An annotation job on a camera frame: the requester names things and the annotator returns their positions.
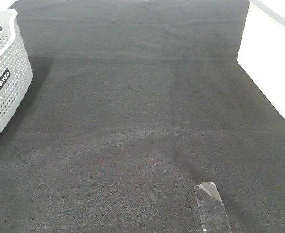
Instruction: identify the black table cloth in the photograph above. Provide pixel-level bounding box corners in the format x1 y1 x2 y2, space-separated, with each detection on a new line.
0 0 285 233

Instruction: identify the clear tape strip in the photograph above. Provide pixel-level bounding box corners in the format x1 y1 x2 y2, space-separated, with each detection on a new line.
194 182 232 233

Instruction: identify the grey perforated laundry basket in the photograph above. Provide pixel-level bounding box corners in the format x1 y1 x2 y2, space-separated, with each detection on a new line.
0 9 33 134

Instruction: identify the white plastic storage bin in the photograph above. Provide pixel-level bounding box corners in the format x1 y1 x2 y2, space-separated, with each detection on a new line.
237 0 285 119

